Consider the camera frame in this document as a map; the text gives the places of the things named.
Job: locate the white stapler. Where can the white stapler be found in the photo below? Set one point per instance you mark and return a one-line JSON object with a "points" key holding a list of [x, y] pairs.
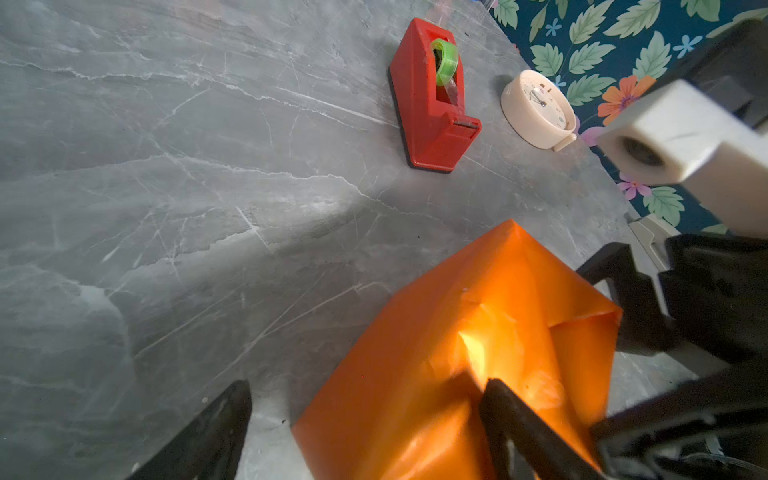
{"points": [[652, 234]]}

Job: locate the yellow orange wrapping paper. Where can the yellow orange wrapping paper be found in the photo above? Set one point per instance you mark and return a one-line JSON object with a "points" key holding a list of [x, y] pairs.
{"points": [[404, 402]]}

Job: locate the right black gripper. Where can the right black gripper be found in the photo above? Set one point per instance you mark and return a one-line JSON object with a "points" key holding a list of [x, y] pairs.
{"points": [[710, 428]]}

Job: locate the red tape dispenser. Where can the red tape dispenser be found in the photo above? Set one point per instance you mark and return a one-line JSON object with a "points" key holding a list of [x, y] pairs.
{"points": [[427, 81]]}

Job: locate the pink round alarm clock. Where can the pink round alarm clock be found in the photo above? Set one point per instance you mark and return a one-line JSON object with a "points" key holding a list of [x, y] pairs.
{"points": [[538, 111]]}

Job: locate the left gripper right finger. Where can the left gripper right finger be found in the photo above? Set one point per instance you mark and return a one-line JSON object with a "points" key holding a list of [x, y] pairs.
{"points": [[507, 419]]}

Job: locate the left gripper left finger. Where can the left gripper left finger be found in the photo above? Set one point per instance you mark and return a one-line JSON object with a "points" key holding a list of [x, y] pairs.
{"points": [[211, 445]]}

